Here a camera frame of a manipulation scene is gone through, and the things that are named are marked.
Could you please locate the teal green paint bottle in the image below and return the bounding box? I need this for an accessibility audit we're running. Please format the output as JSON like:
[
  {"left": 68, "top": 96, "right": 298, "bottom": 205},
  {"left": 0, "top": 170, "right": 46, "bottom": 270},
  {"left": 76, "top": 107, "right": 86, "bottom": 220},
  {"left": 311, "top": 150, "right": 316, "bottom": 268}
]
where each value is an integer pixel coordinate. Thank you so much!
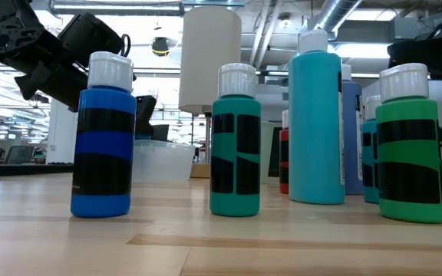
[{"left": 209, "top": 62, "right": 262, "bottom": 218}]

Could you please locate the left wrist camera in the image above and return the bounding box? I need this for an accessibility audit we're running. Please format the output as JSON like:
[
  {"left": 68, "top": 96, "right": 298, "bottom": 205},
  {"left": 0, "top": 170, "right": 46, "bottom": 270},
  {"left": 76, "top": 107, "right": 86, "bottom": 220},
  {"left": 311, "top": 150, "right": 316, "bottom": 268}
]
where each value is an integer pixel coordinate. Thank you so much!
[{"left": 57, "top": 12, "right": 132, "bottom": 59}]

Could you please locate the black ceiling dome camera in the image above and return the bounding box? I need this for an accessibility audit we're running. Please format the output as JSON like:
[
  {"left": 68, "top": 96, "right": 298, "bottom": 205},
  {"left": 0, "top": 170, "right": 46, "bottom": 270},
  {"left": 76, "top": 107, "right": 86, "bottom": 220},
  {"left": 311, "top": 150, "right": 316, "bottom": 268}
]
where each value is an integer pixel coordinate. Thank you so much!
[{"left": 150, "top": 35, "right": 170, "bottom": 58}]

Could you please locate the grey office chair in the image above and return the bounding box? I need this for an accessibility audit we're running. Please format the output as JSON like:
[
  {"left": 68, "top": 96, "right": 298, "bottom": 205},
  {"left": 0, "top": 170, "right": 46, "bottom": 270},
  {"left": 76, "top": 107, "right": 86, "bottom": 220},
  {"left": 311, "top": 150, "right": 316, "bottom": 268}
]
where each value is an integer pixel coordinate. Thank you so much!
[{"left": 5, "top": 145, "right": 36, "bottom": 166}]

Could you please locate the large periwinkle paint bottle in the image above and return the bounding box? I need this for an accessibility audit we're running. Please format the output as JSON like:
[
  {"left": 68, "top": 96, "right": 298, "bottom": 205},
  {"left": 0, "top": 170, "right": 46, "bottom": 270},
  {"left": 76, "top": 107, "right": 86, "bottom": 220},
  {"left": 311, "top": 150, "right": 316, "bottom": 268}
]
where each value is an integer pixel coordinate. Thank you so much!
[{"left": 340, "top": 63, "right": 364, "bottom": 196}]

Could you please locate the large turquoise paint bottle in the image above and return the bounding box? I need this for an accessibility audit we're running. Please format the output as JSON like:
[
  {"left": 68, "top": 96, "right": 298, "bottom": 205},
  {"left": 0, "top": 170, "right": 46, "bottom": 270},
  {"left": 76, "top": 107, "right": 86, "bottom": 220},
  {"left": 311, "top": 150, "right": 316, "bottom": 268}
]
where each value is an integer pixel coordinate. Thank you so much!
[{"left": 288, "top": 29, "right": 346, "bottom": 205}]

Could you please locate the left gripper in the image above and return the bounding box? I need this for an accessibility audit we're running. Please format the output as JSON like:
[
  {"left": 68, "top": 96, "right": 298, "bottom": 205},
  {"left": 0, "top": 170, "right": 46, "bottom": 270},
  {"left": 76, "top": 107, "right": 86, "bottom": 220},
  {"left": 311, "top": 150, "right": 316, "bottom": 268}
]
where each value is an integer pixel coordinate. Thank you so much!
[{"left": 13, "top": 52, "right": 158, "bottom": 140}]

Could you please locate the blue paint bottle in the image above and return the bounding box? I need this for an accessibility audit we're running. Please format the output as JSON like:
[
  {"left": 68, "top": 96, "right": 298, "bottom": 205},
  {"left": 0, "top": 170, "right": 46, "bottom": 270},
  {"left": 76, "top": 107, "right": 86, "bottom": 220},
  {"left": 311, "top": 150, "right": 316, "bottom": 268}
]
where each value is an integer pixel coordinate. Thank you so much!
[{"left": 70, "top": 51, "right": 137, "bottom": 219}]

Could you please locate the red paint bottle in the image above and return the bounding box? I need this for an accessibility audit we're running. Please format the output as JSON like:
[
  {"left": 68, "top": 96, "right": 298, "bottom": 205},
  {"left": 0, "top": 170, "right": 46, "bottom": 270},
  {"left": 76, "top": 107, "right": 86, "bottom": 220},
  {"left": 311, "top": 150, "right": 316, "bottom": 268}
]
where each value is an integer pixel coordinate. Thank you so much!
[{"left": 279, "top": 109, "right": 290, "bottom": 195}]

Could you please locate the silver ventilation duct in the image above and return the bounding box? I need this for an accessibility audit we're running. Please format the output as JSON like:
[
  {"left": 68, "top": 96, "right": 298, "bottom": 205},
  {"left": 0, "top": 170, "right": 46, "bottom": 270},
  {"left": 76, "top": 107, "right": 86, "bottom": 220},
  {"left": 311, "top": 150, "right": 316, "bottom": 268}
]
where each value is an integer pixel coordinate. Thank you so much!
[{"left": 312, "top": 0, "right": 364, "bottom": 33}]

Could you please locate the white building column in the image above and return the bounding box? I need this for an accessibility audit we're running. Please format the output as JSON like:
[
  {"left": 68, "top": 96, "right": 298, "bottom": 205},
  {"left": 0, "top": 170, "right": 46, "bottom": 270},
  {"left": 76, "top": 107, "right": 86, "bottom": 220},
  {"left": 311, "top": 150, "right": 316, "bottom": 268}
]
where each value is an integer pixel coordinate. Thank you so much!
[{"left": 45, "top": 95, "right": 81, "bottom": 165}]

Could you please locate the white shade table lamp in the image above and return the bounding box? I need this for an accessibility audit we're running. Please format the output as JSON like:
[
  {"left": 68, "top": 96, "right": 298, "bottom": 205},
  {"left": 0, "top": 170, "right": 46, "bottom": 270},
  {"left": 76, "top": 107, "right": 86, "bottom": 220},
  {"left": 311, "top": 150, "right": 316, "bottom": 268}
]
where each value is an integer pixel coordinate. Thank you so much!
[{"left": 178, "top": 5, "right": 243, "bottom": 179}]

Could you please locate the clear plastic container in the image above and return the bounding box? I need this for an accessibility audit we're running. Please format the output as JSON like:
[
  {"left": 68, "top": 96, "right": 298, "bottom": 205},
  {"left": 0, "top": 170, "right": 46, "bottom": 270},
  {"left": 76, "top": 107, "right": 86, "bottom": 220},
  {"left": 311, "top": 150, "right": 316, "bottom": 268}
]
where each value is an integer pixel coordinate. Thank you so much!
[{"left": 131, "top": 139, "right": 196, "bottom": 184}]

